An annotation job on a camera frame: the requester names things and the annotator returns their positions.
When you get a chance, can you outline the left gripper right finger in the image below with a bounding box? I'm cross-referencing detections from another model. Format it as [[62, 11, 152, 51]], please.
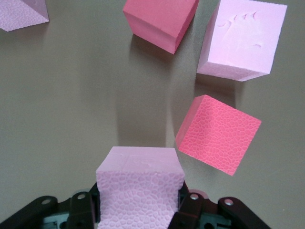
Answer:
[[168, 180, 271, 229]]

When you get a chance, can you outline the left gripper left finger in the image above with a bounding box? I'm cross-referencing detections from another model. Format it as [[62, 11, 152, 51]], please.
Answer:
[[0, 183, 101, 229]]

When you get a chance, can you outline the red foam cube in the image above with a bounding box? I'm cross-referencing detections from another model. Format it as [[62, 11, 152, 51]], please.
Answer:
[[175, 94, 262, 177], [122, 0, 200, 55]]

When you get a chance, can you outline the light pink dimpled foam cube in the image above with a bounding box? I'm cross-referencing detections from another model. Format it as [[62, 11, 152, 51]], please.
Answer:
[[196, 0, 288, 83]]

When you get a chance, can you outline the brown table mat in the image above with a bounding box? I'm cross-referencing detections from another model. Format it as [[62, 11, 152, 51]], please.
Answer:
[[0, 0, 305, 229]]

